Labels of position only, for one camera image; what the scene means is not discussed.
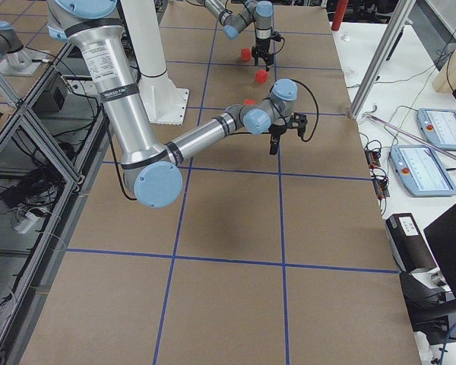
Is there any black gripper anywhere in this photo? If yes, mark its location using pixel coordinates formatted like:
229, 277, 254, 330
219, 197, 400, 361
268, 112, 308, 155
251, 31, 283, 71

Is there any red block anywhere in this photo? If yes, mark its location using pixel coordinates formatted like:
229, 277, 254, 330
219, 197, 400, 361
240, 48, 252, 62
243, 99, 257, 105
255, 69, 269, 84

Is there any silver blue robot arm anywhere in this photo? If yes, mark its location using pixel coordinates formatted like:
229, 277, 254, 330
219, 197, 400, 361
195, 0, 285, 71
48, 1, 312, 208

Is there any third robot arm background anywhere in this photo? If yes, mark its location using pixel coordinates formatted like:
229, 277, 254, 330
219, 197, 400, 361
0, 21, 49, 77

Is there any red cylinder object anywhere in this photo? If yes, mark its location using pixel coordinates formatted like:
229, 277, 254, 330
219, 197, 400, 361
331, 0, 349, 31

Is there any metal rod with hook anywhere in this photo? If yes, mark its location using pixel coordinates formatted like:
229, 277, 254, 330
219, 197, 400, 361
363, 112, 456, 161

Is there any near teach pendant tablet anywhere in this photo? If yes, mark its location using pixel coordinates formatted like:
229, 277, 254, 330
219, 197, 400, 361
390, 144, 456, 197

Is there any teach pendant tablet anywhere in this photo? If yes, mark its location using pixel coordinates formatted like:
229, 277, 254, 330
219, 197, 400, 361
416, 108, 456, 151
390, 144, 456, 197

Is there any far teach pendant tablet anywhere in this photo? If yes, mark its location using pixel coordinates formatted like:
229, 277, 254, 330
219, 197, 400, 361
416, 108, 456, 151

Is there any black box with label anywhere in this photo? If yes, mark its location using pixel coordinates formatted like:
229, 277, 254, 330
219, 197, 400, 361
385, 213, 437, 273

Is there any black computer monitor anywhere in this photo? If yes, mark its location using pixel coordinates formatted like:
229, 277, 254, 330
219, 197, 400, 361
424, 203, 456, 294

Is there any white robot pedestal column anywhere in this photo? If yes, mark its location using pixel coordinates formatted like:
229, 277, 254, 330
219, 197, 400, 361
117, 0, 169, 80

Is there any aluminium frame post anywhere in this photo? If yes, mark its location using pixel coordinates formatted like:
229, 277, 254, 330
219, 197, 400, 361
348, 0, 416, 119

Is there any aluminium frame cage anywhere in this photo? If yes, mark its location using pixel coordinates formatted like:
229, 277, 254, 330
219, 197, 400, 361
0, 23, 104, 364

